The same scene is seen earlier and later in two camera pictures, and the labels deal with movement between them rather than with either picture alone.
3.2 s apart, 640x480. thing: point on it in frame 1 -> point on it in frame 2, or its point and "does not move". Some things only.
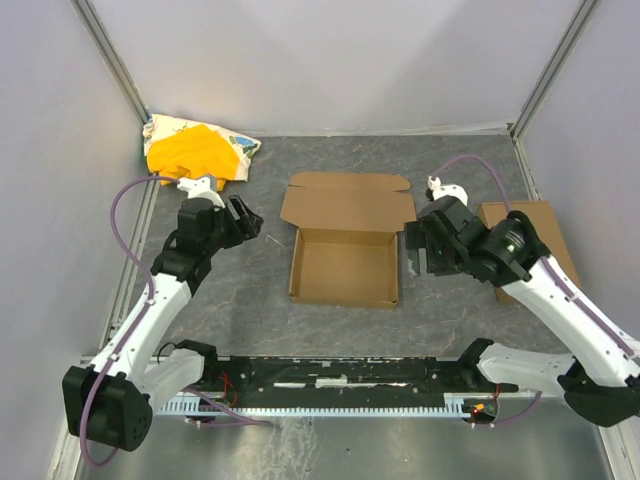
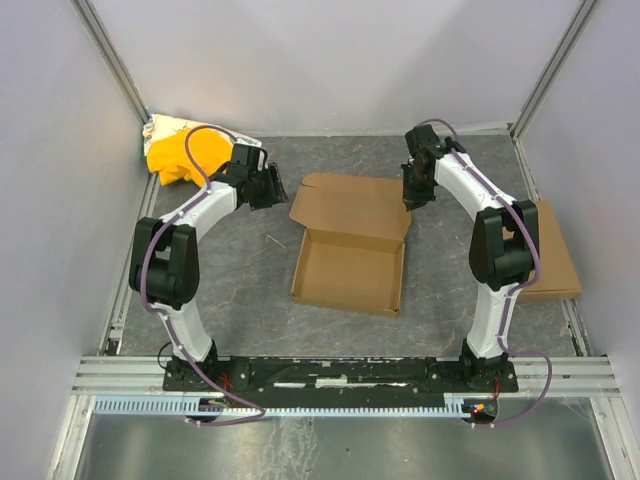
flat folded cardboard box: x=548 y=230 does not move
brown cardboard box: x=346 y=253 does not move
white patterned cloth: x=158 y=126 does not move
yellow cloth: x=192 y=153 does not move
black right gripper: x=428 y=240 -> x=415 y=182
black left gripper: x=232 y=220 -> x=271 y=185
